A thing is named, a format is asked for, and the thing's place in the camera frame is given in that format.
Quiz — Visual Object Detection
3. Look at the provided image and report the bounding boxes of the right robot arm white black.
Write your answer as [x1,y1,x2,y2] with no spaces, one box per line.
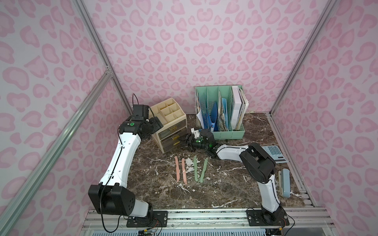
[179,129,282,224]

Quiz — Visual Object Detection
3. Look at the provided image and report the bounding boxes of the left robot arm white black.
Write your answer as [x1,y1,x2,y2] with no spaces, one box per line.
[88,104,163,218]

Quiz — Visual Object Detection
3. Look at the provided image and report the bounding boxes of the grey blue calculator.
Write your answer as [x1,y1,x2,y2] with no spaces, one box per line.
[262,146,288,164]

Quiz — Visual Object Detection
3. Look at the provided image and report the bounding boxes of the white book in rack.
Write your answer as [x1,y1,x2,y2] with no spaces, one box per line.
[230,86,243,130]

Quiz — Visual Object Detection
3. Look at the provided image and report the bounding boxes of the green knife right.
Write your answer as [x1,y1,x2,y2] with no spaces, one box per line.
[199,158,208,183]

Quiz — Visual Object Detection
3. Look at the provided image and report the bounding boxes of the papers in rack left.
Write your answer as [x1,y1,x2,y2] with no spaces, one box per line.
[195,92,204,129]

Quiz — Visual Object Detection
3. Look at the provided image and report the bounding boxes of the blue folder in rack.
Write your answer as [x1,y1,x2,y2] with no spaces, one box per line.
[221,97,229,131]

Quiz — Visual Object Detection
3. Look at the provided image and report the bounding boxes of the green knife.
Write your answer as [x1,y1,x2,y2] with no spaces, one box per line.
[193,155,198,182]
[199,158,208,183]

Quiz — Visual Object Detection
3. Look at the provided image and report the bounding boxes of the beige desktop drawer organizer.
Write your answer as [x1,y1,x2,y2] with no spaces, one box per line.
[150,98,187,153]

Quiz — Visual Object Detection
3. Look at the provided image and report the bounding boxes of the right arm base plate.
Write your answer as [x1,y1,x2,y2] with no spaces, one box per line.
[246,208,290,228]

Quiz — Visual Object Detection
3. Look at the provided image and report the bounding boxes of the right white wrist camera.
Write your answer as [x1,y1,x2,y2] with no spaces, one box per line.
[191,128,201,139]

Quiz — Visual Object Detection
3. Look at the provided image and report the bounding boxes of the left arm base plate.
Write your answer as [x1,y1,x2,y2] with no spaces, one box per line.
[127,210,168,228]

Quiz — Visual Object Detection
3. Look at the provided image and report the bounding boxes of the pink knife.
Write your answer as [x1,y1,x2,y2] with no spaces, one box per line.
[181,158,188,185]
[174,156,180,183]

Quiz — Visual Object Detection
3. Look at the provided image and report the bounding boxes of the aluminium front rail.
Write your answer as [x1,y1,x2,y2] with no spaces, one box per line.
[81,206,334,234]

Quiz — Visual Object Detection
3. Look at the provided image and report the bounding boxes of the green file organizer rack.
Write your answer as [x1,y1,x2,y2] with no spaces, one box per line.
[195,85,249,140]

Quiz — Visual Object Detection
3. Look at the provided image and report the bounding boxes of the pink knife left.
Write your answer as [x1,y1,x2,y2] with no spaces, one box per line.
[174,156,180,183]

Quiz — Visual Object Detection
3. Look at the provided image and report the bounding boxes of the green knife left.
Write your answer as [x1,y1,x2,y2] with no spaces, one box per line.
[193,155,198,182]

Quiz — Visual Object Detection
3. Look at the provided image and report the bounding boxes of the drawer with gold handle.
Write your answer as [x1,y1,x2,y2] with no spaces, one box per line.
[158,120,186,140]

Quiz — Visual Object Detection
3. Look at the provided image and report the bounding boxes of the pink knife right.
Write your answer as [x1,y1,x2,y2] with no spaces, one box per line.
[181,158,188,185]

